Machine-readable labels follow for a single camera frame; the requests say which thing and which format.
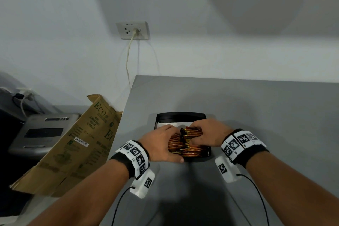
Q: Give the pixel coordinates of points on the person's right hand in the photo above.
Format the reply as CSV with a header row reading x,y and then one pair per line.
x,y
214,133

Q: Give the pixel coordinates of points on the person's left hand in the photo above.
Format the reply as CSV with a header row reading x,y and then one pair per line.
x,y
157,143

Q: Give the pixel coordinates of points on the pile of orange coffee sachets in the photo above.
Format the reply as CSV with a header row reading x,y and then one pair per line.
x,y
190,151

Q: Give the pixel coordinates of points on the black tray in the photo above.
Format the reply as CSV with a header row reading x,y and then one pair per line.
x,y
180,117

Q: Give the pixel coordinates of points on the person's left forearm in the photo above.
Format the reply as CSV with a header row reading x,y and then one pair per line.
x,y
87,199

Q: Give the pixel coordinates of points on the person's right forearm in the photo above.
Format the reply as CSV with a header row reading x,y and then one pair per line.
x,y
291,194

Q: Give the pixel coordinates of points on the black wristband with marker tags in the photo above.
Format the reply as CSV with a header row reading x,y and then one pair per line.
x,y
242,146
132,158

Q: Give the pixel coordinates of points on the brown cardboard box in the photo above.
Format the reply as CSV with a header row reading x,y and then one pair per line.
x,y
74,154

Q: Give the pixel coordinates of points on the grey appliance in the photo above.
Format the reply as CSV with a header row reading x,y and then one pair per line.
x,y
39,135

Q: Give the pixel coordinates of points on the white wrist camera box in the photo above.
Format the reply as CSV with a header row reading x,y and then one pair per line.
x,y
143,183
226,170

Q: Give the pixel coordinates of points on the white wall socket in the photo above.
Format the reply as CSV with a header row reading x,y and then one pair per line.
x,y
128,30

